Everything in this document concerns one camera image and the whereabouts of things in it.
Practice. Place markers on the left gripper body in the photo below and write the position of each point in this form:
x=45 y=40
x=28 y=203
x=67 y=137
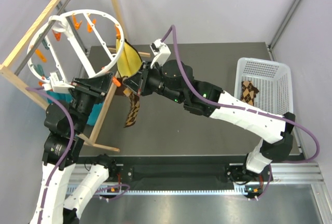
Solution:
x=85 y=99

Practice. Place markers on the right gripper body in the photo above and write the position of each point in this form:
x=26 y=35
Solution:
x=155 y=83

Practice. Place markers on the brown argyle sock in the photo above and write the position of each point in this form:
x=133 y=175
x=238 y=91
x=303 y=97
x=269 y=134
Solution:
x=134 y=100
x=249 y=92

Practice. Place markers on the white round clip hanger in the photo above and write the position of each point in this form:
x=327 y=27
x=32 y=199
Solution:
x=60 y=25

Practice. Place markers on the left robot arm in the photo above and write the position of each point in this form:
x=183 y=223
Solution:
x=66 y=121

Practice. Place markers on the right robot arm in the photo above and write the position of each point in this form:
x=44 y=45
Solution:
x=206 y=99

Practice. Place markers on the yellow cloth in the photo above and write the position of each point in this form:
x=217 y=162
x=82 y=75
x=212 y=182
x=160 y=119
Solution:
x=129 y=61

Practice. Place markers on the orange clothespin on yellow cloth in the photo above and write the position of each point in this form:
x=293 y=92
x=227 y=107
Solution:
x=118 y=33

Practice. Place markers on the white plastic basket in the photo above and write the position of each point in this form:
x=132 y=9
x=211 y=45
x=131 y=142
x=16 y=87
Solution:
x=272 y=79

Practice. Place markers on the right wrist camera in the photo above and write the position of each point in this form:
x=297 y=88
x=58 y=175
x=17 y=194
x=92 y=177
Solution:
x=161 y=52

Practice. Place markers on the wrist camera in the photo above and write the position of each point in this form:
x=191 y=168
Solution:
x=56 y=85
x=161 y=52

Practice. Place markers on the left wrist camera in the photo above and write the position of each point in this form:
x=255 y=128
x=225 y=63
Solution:
x=56 y=85

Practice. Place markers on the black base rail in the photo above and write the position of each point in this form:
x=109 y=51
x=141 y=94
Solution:
x=222 y=169

